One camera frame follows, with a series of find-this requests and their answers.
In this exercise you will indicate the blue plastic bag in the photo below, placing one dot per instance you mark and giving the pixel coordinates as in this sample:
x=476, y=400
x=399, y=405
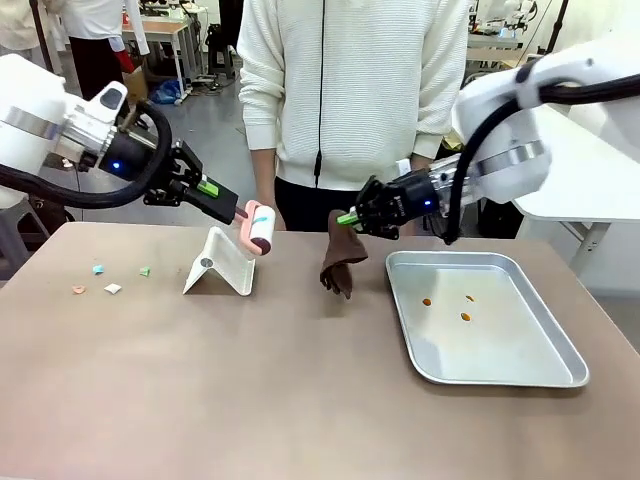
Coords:
x=165, y=92

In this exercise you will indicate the wooden top workbench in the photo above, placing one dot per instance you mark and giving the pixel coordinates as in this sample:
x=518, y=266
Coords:
x=160, y=30

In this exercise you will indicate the person's right hand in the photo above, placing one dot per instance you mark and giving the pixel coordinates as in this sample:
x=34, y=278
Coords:
x=267, y=196

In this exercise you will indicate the white paper scrap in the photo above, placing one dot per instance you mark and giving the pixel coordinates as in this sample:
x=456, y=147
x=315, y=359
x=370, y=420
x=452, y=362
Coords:
x=113, y=288

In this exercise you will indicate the person's right forearm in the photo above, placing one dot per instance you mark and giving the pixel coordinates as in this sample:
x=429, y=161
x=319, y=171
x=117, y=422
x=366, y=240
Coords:
x=263, y=170

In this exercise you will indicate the brown cloth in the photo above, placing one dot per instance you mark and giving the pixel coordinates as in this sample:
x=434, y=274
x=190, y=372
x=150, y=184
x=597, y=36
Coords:
x=342, y=255

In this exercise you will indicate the silver metal tray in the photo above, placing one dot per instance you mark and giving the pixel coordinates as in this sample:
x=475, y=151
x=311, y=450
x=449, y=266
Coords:
x=500, y=345

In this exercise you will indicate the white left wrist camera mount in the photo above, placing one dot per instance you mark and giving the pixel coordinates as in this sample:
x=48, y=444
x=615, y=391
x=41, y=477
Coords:
x=85, y=130

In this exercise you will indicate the bystander in white top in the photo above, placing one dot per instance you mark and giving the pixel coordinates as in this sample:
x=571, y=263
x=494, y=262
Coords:
x=20, y=20

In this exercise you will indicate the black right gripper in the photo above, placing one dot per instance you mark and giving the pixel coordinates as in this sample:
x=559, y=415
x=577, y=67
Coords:
x=417, y=197

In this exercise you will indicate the white knit zip sweater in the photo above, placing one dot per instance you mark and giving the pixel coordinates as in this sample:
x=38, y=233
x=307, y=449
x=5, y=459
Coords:
x=350, y=100

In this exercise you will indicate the person's left forearm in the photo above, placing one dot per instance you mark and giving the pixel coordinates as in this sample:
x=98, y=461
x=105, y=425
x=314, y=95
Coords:
x=421, y=162

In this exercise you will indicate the white lint roller stand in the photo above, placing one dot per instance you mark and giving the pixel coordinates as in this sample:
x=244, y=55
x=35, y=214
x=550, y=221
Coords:
x=220, y=265

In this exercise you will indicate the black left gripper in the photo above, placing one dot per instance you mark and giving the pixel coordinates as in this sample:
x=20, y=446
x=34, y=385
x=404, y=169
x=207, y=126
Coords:
x=127, y=157

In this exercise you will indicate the black tripod pole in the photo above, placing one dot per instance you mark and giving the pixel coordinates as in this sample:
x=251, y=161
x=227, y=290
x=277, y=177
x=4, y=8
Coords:
x=550, y=30

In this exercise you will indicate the red cloth item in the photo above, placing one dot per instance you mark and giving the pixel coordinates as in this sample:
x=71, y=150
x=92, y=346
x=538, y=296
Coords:
x=123, y=60

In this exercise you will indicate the bystander in black trousers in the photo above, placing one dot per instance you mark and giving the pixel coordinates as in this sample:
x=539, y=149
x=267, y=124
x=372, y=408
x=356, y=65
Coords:
x=95, y=60

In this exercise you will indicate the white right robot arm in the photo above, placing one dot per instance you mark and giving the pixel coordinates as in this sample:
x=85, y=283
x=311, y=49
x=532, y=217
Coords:
x=500, y=125

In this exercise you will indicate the pink paper scrap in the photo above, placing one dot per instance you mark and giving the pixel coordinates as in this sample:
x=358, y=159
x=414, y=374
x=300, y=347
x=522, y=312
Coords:
x=79, y=289

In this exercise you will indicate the cluttered lab workbench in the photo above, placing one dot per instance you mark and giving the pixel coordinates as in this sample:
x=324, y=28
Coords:
x=495, y=42

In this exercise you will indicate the green paper scrap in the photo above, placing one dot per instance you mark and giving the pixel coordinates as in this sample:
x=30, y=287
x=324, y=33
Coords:
x=145, y=271

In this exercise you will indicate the grey stool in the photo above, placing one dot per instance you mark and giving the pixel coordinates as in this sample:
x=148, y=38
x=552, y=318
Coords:
x=15, y=235

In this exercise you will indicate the black trousers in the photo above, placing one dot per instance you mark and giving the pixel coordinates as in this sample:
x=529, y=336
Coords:
x=310, y=210

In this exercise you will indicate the black stool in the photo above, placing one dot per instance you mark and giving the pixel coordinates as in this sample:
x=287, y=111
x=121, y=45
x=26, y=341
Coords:
x=220, y=50

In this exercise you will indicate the cardboard box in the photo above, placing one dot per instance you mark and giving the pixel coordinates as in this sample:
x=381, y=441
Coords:
x=135, y=85

